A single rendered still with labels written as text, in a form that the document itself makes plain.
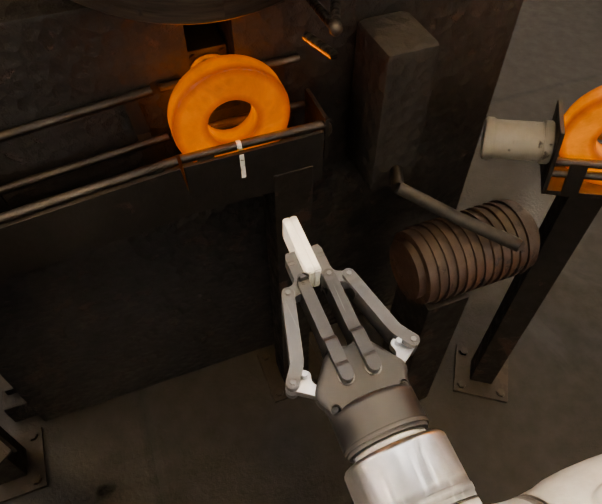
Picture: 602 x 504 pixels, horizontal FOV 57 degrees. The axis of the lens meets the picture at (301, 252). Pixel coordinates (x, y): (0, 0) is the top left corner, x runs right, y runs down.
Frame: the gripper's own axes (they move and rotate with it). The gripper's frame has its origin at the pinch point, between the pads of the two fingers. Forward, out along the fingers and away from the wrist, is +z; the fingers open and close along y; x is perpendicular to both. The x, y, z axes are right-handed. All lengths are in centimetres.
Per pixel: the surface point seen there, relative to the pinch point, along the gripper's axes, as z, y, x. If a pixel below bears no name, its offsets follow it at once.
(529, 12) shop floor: 133, 156, -86
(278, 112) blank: 22.9, 5.8, -2.9
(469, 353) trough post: 6, 47, -74
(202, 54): 34.5, -0.8, -0.8
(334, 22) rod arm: 13.9, 8.2, 15.0
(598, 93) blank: 9.3, 43.4, 0.7
